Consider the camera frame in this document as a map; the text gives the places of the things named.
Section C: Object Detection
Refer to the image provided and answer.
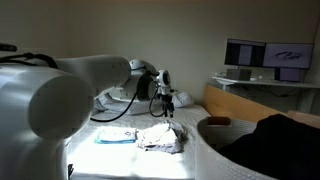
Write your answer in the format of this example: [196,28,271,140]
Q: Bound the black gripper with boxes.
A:
[160,87,175,118]

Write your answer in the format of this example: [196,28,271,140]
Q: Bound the white and grey garment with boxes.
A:
[136,120,188,154]

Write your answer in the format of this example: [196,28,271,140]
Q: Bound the black hooded jacket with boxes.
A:
[216,113,320,180]

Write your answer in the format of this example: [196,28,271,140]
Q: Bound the white round laundry hamper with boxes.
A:
[194,115,320,180]

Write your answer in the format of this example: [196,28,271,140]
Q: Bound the white bed mattress sheet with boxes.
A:
[66,99,212,180]

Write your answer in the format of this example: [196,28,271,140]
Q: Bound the grey pillow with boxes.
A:
[171,90,195,108]

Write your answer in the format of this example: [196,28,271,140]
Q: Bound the folded white shirt blue trim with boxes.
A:
[94,127,138,145]

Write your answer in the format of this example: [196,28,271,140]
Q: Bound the grey box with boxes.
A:
[225,68,253,82]

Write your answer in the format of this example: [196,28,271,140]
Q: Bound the white desk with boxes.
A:
[211,75,320,114]

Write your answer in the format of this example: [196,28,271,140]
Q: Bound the small black object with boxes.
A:
[67,163,75,179]

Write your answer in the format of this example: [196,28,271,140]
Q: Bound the small laptop screen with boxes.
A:
[274,67,305,83]

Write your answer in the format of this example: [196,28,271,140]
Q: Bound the wide black computer monitor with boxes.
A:
[263,42,315,70]

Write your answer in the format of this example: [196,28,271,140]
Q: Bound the light wooden bed frame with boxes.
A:
[202,83,288,124]

